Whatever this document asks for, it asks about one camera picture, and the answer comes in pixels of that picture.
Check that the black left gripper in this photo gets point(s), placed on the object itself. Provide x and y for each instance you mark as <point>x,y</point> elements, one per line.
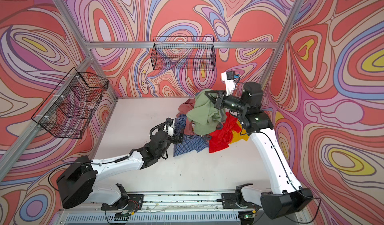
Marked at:
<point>180,138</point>

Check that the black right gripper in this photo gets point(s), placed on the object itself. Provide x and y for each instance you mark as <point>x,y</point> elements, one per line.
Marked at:
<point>220,95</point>

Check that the light green cloth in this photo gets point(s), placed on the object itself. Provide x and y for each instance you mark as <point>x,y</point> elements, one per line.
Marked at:
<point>204,115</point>

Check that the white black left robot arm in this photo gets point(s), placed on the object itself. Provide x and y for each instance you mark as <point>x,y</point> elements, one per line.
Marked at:
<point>83,180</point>

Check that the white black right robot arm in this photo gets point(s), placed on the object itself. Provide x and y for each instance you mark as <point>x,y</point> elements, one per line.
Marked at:
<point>286,195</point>

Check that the red cloth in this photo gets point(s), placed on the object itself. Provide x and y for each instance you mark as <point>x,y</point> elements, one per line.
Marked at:
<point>221,138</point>

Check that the yellow cloth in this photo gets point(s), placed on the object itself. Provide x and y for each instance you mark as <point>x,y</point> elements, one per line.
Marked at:
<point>238,134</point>

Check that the blue checked shirt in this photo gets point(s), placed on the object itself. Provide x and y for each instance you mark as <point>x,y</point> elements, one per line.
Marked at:
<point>190,142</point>

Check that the aluminium horizontal back bar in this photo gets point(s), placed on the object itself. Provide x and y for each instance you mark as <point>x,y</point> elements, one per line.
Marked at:
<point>219,45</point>

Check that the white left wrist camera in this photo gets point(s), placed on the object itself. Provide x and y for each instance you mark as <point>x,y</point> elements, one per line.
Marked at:
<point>170,127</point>

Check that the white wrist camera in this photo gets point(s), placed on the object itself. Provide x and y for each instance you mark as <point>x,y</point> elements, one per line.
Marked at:
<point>170,127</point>
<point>230,79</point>

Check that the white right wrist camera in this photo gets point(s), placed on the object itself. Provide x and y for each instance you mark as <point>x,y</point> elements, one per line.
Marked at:
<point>230,79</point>

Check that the black wire basket back wall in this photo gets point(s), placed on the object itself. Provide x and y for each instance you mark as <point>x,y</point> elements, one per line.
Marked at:
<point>179,58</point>

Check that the black wire basket wall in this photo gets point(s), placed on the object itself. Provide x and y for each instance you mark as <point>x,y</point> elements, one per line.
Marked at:
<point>179,58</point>
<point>74,107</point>

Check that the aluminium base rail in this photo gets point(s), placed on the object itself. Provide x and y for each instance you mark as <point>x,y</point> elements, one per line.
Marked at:
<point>177,208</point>

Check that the black wire basket left wall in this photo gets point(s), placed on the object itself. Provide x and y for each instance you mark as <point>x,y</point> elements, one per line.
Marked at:
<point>74,107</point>

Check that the aluminium frame post back left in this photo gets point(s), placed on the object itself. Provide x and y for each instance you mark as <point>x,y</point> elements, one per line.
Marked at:
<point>81,40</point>

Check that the aluminium frame post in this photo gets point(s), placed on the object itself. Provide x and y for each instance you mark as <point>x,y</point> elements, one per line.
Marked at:
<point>81,40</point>
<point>294,12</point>

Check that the aluminium frame post back right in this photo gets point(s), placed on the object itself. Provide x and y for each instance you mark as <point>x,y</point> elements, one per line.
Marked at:
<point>294,12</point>

